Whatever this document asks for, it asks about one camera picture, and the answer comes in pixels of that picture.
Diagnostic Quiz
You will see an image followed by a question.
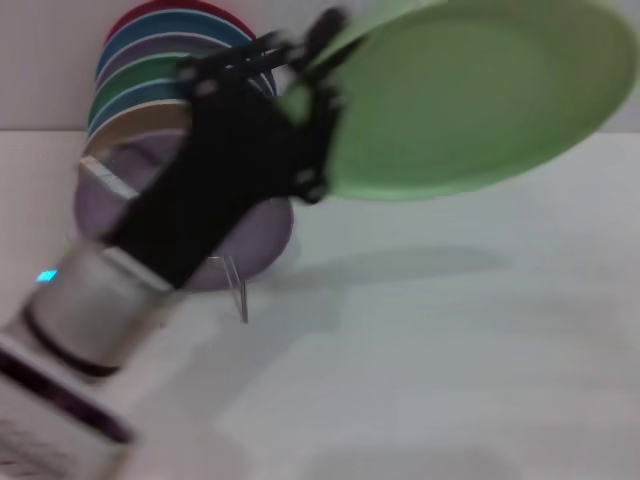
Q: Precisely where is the beige plate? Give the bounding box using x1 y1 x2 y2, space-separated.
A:
81 98 195 162

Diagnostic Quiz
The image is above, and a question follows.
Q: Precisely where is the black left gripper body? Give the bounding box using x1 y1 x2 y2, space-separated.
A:
106 83 332 292

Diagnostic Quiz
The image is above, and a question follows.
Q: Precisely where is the red plate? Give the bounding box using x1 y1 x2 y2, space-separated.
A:
105 0 257 47

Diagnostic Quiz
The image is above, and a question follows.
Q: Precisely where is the dark blue plate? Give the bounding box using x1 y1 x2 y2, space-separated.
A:
95 10 259 77

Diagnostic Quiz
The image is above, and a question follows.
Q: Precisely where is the clear acrylic plate rack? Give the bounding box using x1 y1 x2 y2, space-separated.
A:
206 255 250 324

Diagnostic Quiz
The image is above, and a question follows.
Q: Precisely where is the light blue plate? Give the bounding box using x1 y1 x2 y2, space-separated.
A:
88 76 194 137

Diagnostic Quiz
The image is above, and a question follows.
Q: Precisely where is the light green plate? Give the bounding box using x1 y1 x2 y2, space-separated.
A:
278 0 640 203

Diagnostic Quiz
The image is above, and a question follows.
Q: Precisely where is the lavender plate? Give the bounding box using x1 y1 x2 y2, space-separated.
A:
74 129 296 294

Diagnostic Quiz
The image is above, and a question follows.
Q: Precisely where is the dark green plate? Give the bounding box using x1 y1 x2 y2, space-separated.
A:
88 51 201 127

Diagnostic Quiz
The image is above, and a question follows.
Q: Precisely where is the grey purple plate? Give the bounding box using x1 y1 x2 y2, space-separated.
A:
95 33 277 99

